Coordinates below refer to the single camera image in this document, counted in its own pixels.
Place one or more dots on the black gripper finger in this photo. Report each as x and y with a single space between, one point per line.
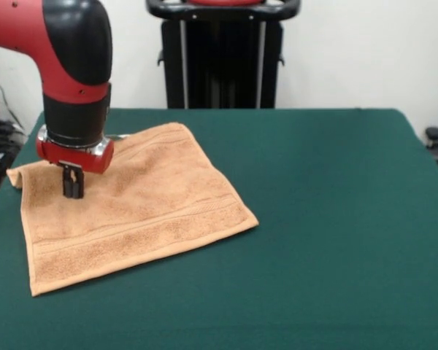
79 184
67 182

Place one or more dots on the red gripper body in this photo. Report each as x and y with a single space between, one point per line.
74 156

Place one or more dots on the tan terry towel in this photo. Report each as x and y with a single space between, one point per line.
149 211

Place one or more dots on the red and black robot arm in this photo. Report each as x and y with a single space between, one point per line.
65 51

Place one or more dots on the dark green table cloth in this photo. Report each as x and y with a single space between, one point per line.
314 273

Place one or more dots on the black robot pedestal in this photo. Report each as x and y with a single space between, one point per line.
222 65

